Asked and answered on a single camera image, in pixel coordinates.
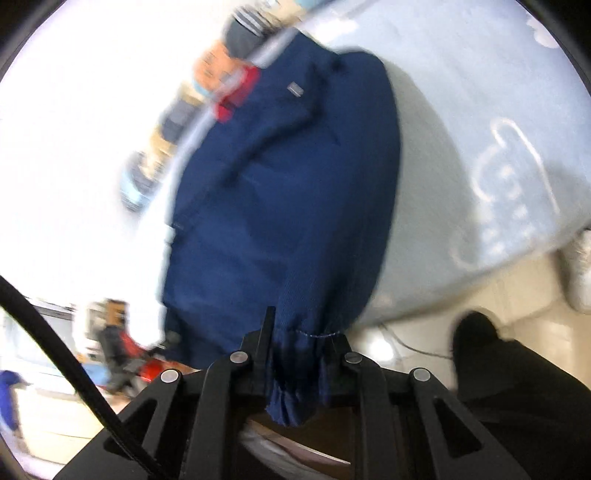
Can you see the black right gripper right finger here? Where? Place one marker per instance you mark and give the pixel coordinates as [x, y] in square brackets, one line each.
[410, 426]

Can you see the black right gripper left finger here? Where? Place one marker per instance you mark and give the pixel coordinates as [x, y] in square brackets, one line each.
[186, 424]

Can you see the navy blue jacket red collar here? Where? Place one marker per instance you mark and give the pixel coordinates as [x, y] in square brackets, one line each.
[286, 204]

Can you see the white shoe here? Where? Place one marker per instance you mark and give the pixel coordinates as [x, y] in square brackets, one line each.
[576, 257]

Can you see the light blue cloud bed sheet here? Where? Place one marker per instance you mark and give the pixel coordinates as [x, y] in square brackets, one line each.
[496, 141]

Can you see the patchwork colourful quilt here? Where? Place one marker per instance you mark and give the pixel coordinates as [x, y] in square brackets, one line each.
[248, 28]

